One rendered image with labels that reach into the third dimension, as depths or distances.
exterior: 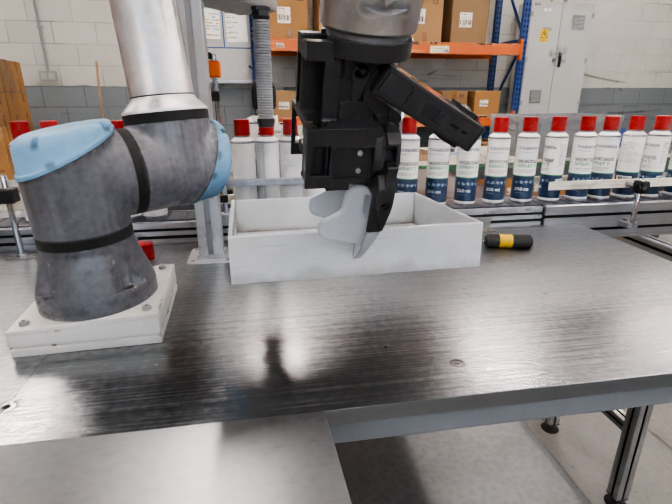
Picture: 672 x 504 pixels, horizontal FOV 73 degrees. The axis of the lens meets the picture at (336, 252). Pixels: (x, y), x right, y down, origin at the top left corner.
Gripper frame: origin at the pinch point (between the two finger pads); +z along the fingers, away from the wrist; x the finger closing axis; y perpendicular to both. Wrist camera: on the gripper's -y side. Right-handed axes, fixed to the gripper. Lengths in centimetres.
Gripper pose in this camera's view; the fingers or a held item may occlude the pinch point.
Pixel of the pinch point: (361, 242)
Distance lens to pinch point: 47.5
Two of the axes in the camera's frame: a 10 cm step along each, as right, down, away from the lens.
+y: -9.6, 0.8, -2.5
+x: 2.5, 5.9, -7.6
